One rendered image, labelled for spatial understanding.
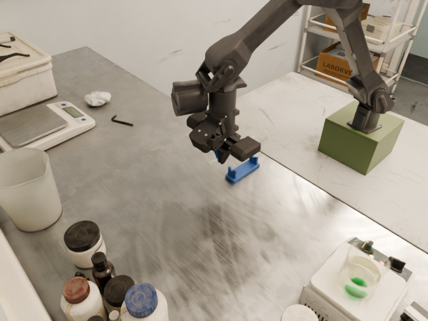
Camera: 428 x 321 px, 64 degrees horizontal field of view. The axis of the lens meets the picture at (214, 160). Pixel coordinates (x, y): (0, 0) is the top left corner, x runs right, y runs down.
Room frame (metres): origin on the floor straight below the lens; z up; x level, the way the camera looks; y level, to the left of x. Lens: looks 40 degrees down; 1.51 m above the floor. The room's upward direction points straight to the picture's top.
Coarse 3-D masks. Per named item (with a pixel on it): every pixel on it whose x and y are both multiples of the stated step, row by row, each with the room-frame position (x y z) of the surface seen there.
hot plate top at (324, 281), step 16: (336, 256) 0.36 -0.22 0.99; (320, 272) 0.33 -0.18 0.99; (336, 272) 0.33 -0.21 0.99; (320, 288) 0.30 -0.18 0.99; (336, 288) 0.30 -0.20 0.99; (384, 288) 0.30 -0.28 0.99; (400, 288) 0.30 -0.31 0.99; (336, 304) 0.27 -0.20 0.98; (352, 304) 0.27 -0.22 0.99; (368, 304) 0.27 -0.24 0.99; (384, 304) 0.27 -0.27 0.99; (368, 320) 0.25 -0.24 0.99; (384, 320) 0.25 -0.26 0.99
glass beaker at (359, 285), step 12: (360, 240) 0.34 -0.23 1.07; (348, 252) 0.31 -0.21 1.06; (360, 252) 0.33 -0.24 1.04; (372, 252) 0.33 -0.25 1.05; (384, 252) 0.32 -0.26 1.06; (348, 264) 0.30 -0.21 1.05; (384, 264) 0.31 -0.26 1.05; (348, 276) 0.29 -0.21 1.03; (360, 276) 0.28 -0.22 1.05; (372, 276) 0.28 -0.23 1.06; (348, 288) 0.29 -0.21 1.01; (360, 288) 0.28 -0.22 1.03; (372, 288) 0.28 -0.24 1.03; (360, 300) 0.28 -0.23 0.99
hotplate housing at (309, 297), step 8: (408, 280) 0.33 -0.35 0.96; (304, 288) 0.31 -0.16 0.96; (312, 288) 0.31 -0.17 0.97; (408, 288) 0.31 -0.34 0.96; (304, 296) 0.31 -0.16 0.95; (312, 296) 0.30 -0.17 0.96; (320, 296) 0.29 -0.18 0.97; (400, 296) 0.30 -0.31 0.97; (304, 304) 0.30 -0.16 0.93; (312, 304) 0.29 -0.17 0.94; (320, 304) 0.28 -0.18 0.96; (328, 304) 0.28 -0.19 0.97; (320, 312) 0.28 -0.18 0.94; (328, 312) 0.27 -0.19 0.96; (336, 312) 0.27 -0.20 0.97; (344, 312) 0.27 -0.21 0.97; (392, 312) 0.27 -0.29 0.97; (320, 320) 0.28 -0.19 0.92; (328, 320) 0.27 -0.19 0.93; (336, 320) 0.26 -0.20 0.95; (344, 320) 0.26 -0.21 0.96; (352, 320) 0.25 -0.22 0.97
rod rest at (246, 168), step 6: (252, 156) 0.71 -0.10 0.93; (246, 162) 0.71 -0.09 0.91; (252, 162) 0.71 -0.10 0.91; (258, 162) 0.71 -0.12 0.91; (228, 168) 0.66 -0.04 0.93; (240, 168) 0.68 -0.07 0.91; (246, 168) 0.68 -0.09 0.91; (252, 168) 0.68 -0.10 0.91; (228, 174) 0.66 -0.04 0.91; (234, 174) 0.65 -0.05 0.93; (240, 174) 0.66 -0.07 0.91; (246, 174) 0.67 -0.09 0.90; (234, 180) 0.64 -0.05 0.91
